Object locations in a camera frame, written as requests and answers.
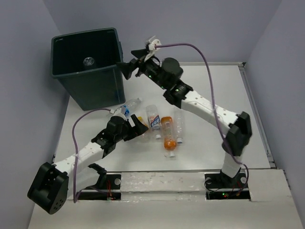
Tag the large orange label bottle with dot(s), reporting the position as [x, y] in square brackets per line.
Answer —
[169, 140]

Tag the dark green plastic bin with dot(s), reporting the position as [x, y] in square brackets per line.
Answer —
[91, 89]

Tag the clear bottle white cap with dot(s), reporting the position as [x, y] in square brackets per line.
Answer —
[179, 124]

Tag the clear tall bottle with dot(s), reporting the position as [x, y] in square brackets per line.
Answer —
[89, 63]

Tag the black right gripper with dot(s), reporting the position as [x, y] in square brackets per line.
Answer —
[127, 68]

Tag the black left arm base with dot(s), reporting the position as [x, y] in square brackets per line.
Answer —
[107, 186]

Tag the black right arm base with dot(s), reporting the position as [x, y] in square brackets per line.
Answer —
[220, 187]

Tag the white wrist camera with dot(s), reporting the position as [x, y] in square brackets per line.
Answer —
[151, 46]
[119, 112]

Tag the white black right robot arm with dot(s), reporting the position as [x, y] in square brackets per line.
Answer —
[235, 129]

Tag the small bottle orange label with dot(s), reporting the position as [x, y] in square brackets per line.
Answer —
[145, 137]

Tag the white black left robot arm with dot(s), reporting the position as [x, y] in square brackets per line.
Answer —
[54, 183]

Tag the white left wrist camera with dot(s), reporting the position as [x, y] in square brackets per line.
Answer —
[119, 112]

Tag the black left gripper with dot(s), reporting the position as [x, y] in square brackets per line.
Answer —
[139, 130]

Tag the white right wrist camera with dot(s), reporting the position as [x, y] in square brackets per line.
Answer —
[151, 46]

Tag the clear bottle white blue label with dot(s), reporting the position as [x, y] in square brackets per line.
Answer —
[154, 121]

